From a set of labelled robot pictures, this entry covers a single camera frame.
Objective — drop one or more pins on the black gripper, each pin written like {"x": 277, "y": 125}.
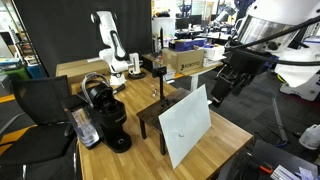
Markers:
{"x": 248, "y": 63}

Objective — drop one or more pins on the white whiteboard panel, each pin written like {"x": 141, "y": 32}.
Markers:
{"x": 185, "y": 123}

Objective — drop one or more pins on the dark wooden stand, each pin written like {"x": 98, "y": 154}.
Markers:
{"x": 150, "y": 115}

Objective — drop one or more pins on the small white paper label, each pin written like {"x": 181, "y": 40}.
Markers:
{"x": 210, "y": 102}

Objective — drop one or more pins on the long white office desk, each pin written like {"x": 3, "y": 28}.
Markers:
{"x": 213, "y": 36}

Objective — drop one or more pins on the small blue box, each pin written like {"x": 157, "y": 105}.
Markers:
{"x": 200, "y": 42}

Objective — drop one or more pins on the printed cardboard box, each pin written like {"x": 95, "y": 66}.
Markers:
{"x": 183, "y": 60}

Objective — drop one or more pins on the large blue box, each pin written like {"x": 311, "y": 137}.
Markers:
{"x": 184, "y": 45}

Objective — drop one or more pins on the black binder clips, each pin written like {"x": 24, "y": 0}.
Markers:
{"x": 161, "y": 86}

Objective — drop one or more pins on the black computer monitor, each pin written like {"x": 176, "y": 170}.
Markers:
{"x": 182, "y": 24}
{"x": 195, "y": 20}

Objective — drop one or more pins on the small silver bottle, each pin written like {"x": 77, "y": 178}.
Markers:
{"x": 154, "y": 93}

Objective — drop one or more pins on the white paper labels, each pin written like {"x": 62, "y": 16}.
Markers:
{"x": 290, "y": 174}

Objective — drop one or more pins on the black coffee machine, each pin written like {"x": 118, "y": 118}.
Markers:
{"x": 110, "y": 116}

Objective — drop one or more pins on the long flat cardboard box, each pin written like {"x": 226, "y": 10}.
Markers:
{"x": 80, "y": 68}

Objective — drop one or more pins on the black curtain backdrop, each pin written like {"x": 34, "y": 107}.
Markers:
{"x": 60, "y": 30}

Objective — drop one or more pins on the black mesh office chair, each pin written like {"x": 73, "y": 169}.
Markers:
{"x": 40, "y": 100}

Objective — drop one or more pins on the blue storage bin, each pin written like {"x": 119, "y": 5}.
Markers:
{"x": 35, "y": 70}

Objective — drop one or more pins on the black metal shelf rack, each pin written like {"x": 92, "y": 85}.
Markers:
{"x": 26, "y": 46}

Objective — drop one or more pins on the green storage bin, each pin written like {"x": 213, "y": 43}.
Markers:
{"x": 16, "y": 73}

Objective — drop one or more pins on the white post on black base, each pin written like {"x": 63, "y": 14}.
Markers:
{"x": 135, "y": 63}

